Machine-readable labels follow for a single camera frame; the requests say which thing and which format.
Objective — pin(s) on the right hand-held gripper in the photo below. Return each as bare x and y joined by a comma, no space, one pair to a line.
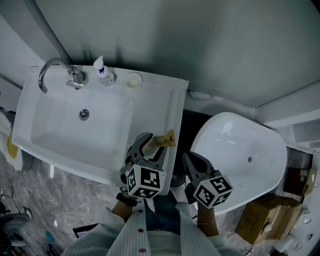
212,190

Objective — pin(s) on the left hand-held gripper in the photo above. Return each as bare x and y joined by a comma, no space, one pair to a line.
145,181

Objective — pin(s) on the toothbrush with tan head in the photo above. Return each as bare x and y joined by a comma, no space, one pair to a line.
166,138

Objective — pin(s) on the person's right forearm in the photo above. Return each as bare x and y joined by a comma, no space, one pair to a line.
207,225

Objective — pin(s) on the person's left forearm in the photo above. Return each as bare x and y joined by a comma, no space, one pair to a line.
123,211

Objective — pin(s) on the small white dish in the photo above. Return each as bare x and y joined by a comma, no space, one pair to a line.
133,80

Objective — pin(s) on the white bathtub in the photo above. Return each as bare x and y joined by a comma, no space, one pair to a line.
240,160

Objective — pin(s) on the black wristband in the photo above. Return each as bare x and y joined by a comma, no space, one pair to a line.
126,200

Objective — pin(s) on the person's jeans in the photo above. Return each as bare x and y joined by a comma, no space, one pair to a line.
162,215

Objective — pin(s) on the white ceramic sink basin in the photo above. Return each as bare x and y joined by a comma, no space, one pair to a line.
75,140

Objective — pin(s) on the metal sink drain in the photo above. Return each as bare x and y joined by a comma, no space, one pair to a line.
84,113

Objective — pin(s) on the person's striped shirt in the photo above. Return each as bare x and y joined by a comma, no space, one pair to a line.
130,237

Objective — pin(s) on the large cardboard box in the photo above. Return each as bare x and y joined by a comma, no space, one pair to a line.
270,220

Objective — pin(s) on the clear soap pump bottle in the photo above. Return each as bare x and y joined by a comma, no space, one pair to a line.
106,77

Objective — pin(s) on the black flat device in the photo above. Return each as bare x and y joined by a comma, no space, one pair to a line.
85,230

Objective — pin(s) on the small cardboard box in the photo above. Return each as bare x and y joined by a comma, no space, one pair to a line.
298,181

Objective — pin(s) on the teal item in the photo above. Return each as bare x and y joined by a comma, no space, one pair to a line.
49,237

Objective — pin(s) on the chrome faucet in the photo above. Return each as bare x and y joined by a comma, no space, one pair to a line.
43,72

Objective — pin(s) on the fried egg cushion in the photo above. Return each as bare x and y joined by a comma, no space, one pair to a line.
12,147

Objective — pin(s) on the grey vertical pipe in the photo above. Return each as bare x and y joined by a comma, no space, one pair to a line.
53,30

